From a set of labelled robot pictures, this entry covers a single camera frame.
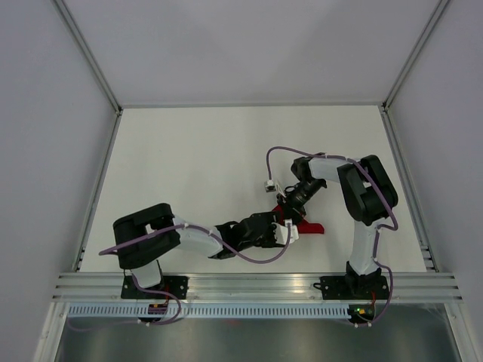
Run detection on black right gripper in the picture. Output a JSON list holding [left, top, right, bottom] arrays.
[[276, 178, 325, 225]]

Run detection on red cloth napkin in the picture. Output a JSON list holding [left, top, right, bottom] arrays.
[[272, 205, 325, 235]]

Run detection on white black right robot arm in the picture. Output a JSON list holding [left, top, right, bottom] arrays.
[[276, 154, 398, 300]]

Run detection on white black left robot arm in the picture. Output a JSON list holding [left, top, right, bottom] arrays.
[[102, 203, 291, 299]]

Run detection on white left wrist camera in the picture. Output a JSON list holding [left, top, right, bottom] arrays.
[[274, 219, 300, 247]]

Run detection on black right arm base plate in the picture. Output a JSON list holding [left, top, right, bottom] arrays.
[[318, 275, 389, 301]]

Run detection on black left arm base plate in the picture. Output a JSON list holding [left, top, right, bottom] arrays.
[[121, 275, 189, 300]]

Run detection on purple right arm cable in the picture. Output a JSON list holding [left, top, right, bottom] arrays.
[[265, 146, 399, 329]]

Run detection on white slotted cable duct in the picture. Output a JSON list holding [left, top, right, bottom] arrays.
[[68, 303, 349, 319]]

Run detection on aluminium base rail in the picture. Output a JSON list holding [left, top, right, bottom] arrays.
[[51, 272, 463, 303]]

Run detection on aluminium frame post right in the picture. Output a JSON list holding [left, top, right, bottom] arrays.
[[380, 0, 452, 112]]

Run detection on aluminium frame post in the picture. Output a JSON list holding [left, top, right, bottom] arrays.
[[51, 0, 122, 115], [380, 0, 452, 112]]

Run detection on aluminium frame post left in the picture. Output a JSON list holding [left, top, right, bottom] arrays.
[[51, 0, 122, 115]]

